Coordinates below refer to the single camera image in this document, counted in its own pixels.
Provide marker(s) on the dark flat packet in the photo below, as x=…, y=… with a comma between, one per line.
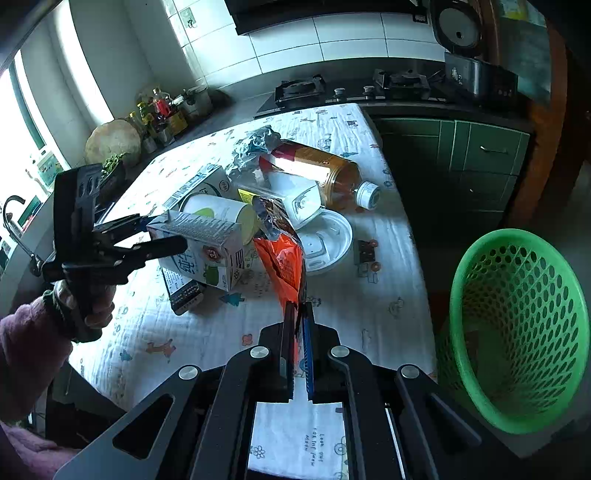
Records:
x=182, y=295

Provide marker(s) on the yellow green bottle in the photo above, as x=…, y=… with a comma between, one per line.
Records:
x=144, y=108

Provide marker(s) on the white plastic container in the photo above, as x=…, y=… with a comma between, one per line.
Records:
x=300, y=203

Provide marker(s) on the crumpled silver foil wrapper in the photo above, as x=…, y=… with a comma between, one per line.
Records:
x=251, y=147

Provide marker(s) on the printed white tablecloth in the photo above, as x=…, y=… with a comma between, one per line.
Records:
x=351, y=300

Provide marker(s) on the black gas stove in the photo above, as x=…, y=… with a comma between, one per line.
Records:
x=351, y=99

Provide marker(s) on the green plastic mesh basket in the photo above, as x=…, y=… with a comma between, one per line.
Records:
x=466, y=286

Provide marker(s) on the metal pot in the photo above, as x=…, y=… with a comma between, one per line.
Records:
x=198, y=104

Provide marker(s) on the green white box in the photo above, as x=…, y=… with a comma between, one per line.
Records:
x=48, y=166

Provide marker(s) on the green white milk carton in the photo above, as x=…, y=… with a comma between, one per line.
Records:
x=203, y=258

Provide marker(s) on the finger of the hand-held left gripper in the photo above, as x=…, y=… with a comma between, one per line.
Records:
x=138, y=223
x=161, y=247

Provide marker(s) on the white plastic lid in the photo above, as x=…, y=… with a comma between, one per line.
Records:
x=332, y=235

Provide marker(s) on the metal faucet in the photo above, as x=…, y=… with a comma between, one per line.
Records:
x=9, y=203

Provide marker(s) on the orange snack bag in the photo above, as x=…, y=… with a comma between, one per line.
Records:
x=277, y=263

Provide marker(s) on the white blue carton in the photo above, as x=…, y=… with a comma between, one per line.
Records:
x=203, y=182

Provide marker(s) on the green vegetable bunch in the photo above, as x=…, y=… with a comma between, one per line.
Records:
x=113, y=164

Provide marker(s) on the person's left forearm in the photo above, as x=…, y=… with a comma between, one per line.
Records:
x=27, y=350

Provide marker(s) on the wooden cabinet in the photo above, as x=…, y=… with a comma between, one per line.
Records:
x=521, y=55

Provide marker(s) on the person's left hand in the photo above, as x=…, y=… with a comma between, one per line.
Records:
x=104, y=308

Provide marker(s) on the round wooden cutting board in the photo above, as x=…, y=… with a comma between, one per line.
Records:
x=111, y=138

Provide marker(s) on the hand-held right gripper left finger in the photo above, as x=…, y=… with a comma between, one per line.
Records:
x=290, y=350

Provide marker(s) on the green kitchen cabinet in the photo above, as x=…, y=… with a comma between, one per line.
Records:
x=485, y=152

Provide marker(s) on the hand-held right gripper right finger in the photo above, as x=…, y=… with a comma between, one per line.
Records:
x=309, y=360

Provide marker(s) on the large tea bottle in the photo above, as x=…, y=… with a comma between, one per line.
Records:
x=318, y=164

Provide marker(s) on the white paper cup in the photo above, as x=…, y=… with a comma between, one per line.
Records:
x=217, y=207

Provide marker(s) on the black rice cooker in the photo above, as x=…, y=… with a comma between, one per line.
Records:
x=466, y=74

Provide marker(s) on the red sauce bottle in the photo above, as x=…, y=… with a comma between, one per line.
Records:
x=161, y=106

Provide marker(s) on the small bottle yellow label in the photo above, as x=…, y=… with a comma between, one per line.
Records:
x=249, y=194

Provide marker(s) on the black range hood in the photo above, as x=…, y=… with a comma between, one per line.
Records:
x=323, y=9

